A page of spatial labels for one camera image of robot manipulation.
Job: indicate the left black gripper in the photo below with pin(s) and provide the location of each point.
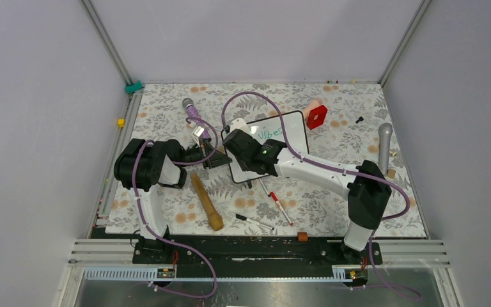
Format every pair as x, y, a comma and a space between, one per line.
217, 159

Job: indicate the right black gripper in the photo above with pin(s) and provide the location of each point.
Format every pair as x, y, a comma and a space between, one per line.
243, 166

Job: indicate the white whiteboard black frame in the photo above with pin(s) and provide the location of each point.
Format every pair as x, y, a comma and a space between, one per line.
270, 128

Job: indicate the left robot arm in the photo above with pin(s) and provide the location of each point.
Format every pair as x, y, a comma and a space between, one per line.
145, 165

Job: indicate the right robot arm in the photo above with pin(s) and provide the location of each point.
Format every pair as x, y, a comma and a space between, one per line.
362, 186

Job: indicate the blue capped marker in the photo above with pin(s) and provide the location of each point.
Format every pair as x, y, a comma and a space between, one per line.
264, 187

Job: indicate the red capped marker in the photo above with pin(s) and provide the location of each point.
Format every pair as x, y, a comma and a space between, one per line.
281, 208

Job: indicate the purple glitter microphone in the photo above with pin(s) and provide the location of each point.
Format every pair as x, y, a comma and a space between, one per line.
191, 110

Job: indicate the black capped marker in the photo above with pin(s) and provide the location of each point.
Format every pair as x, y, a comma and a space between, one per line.
258, 223

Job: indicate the red square block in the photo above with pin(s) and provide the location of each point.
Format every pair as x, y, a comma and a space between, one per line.
316, 117

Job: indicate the brown small block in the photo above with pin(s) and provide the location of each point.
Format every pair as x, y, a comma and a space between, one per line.
302, 236

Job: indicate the floral patterned mat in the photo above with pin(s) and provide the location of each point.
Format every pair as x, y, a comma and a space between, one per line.
318, 212

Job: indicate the teal clamp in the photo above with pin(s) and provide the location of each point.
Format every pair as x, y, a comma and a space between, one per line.
134, 87

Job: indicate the silver grey microphone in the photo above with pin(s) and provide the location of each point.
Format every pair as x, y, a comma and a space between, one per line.
385, 132

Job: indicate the tan wooden cube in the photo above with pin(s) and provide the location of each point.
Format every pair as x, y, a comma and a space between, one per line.
391, 173

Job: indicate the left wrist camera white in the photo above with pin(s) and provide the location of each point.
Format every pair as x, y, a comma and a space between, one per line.
197, 135

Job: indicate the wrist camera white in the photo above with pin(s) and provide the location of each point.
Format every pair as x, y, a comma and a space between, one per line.
237, 124
197, 135

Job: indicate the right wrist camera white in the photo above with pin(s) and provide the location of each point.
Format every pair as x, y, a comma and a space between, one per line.
237, 124

